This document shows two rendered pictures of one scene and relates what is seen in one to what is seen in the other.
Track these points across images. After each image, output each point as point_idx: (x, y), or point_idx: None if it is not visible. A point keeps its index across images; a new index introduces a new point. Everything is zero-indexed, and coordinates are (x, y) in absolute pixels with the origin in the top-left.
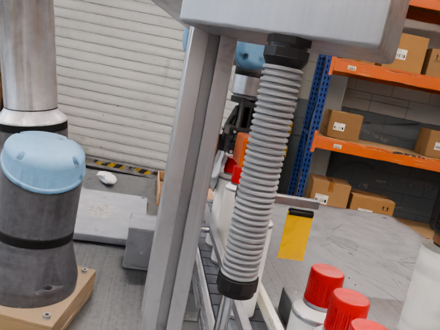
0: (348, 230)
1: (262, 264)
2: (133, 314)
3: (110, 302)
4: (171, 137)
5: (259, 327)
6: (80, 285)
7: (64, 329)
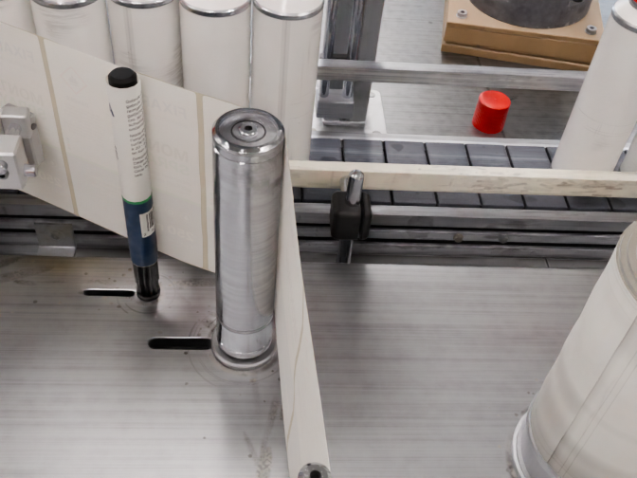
0: None
1: (599, 97)
2: (562, 111)
3: (579, 91)
4: None
5: (544, 195)
6: (552, 31)
7: (485, 55)
